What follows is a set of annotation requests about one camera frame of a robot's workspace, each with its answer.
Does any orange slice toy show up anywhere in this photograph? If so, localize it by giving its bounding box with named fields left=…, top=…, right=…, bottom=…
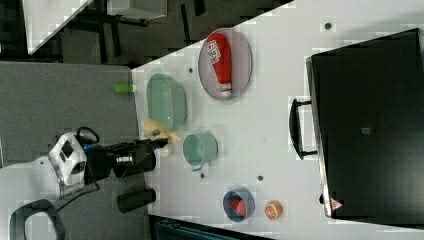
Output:
left=264, top=200, right=283, bottom=220

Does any red ketchup bottle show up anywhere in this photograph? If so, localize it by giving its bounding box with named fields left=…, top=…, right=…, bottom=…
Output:
left=206, top=33, right=232, bottom=97

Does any dark blue bowl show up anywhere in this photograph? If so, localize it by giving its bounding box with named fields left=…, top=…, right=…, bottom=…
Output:
left=223, top=188, right=255, bottom=223

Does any green perforated colander basket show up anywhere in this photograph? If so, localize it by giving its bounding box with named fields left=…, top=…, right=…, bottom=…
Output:
left=146, top=73, right=187, bottom=130

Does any light green mug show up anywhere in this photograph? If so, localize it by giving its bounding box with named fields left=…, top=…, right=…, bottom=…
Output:
left=182, top=132, right=218, bottom=172

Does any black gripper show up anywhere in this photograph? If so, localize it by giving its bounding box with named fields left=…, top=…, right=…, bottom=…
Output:
left=84, top=139, right=168, bottom=184

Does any peeled banana toy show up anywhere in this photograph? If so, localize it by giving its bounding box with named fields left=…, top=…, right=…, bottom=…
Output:
left=142, top=119, right=182, bottom=158

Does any green marker on table edge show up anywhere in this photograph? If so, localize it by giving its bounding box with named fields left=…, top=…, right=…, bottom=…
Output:
left=114, top=84, right=135, bottom=94

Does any black toaster oven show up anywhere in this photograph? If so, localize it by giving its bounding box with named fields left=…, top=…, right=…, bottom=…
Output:
left=306, top=29, right=424, bottom=229

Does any red strawberry toy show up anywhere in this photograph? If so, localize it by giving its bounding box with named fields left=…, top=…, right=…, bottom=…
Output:
left=230, top=199, right=247, bottom=216

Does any black cylinder cup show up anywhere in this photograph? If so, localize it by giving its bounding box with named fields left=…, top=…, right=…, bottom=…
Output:
left=117, top=189, right=156, bottom=213

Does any black oven handle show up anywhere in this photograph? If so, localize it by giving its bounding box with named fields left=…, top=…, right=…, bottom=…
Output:
left=289, top=99, right=318, bottom=160

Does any round grey plate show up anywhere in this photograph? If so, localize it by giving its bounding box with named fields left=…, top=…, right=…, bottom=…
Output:
left=198, top=28, right=252, bottom=101

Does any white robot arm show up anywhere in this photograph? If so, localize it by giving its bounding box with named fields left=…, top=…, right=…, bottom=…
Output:
left=1, top=127, right=170, bottom=240

